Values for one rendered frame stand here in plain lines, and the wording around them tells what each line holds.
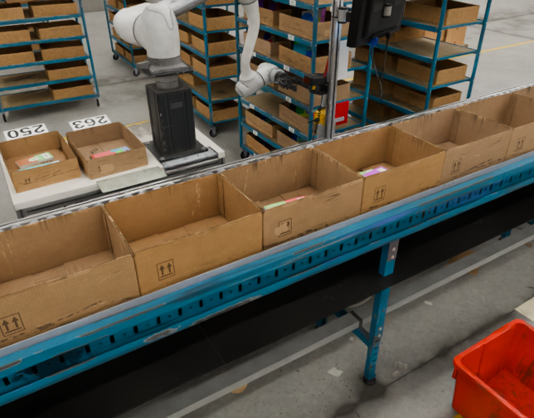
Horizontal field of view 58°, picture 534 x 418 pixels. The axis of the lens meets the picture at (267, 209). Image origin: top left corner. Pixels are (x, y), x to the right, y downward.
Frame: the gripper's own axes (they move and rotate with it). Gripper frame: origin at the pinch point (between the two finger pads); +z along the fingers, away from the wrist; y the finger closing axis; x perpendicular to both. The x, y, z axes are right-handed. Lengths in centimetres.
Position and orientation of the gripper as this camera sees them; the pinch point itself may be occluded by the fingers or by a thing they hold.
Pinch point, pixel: (299, 86)
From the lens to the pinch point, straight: 281.7
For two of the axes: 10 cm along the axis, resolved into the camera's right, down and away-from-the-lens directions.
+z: 5.2, 4.5, -7.2
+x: 0.1, 8.5, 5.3
